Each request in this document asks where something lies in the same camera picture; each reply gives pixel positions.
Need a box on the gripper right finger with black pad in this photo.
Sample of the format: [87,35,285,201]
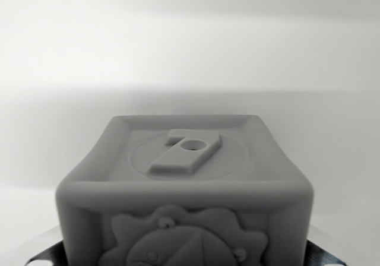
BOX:
[303,224,380,266]

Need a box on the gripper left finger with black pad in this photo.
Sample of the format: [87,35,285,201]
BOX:
[0,226,72,266]

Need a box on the grey embossed lion cube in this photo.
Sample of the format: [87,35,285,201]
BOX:
[55,114,315,266]

